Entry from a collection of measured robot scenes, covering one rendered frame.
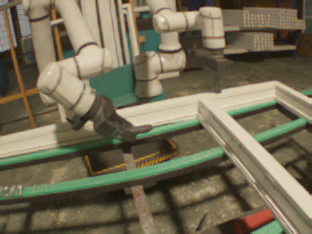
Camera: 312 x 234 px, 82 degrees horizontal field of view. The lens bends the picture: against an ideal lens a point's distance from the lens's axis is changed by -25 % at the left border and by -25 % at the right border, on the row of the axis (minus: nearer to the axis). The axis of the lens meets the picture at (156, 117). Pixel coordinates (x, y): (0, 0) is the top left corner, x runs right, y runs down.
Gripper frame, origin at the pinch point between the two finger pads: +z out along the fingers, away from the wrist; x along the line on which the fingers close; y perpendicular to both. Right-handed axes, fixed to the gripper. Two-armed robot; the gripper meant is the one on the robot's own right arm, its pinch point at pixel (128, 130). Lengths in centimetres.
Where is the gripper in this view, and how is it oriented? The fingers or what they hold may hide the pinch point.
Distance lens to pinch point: 74.3
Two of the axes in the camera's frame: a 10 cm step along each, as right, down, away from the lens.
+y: 7.4, -6.0, -3.0
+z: 6.3, 4.7, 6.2
